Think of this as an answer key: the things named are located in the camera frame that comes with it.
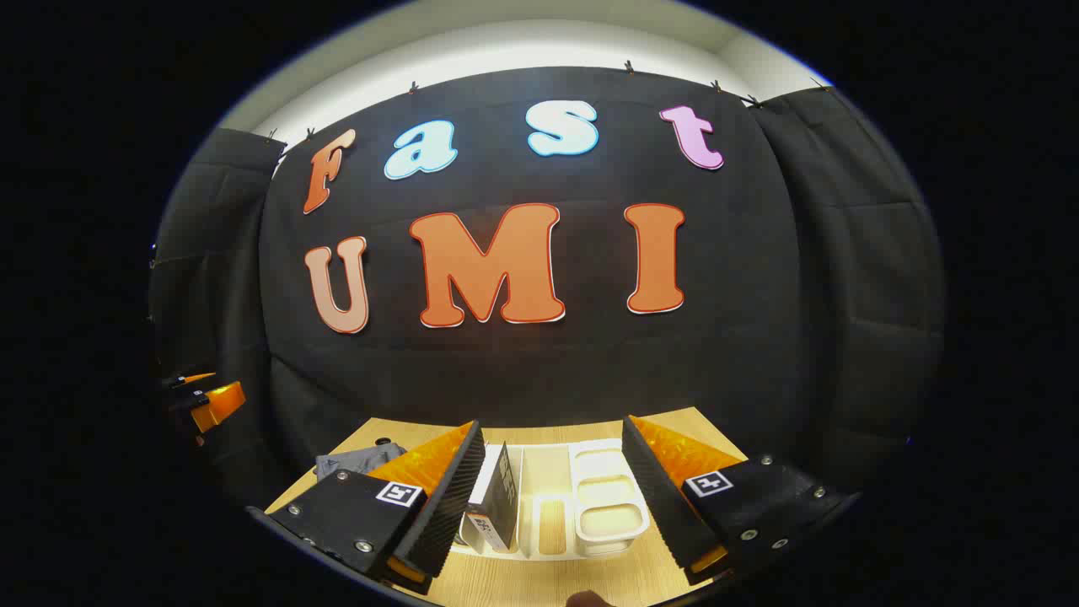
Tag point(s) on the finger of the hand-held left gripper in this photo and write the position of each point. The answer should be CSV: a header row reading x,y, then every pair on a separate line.
x,y
221,403
201,377

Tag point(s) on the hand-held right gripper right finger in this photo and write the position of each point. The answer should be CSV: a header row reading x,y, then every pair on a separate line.
x,y
666,506

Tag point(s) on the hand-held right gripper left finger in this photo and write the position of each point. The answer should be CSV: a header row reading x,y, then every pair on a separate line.
x,y
447,506

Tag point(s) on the book with night city cover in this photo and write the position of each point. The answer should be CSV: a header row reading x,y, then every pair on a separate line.
x,y
504,497

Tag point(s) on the white bookshelf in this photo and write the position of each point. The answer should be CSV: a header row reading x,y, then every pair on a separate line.
x,y
603,497

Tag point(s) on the black backdrop cloth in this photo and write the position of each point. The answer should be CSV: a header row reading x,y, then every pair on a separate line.
x,y
523,371

